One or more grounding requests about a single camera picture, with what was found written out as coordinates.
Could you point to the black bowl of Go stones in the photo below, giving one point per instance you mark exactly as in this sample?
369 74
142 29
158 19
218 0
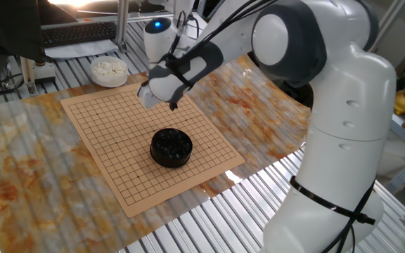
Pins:
171 158

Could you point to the white paper sheet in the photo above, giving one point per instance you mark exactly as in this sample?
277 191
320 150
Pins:
83 49

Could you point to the black computer keyboard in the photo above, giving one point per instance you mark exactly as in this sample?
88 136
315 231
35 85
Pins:
79 33

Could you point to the white bowl of Go stones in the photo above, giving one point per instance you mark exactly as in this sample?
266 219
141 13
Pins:
109 81

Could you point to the white box with knob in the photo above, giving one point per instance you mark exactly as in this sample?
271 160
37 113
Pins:
44 72

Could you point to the orange marble pattern mat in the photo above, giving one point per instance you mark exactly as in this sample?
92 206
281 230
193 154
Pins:
30 175

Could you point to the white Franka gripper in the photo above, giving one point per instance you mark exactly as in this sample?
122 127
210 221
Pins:
148 99

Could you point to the black monitor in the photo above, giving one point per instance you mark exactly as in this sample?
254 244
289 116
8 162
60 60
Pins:
9 28

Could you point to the aluminium frame bar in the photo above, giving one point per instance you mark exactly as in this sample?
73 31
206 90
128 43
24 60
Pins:
28 75
121 24

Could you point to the black box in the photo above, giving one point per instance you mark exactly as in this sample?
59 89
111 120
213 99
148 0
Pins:
299 95

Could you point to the tan Go board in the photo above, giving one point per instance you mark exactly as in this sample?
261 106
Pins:
118 140

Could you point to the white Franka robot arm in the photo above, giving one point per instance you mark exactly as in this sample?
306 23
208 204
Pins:
346 123

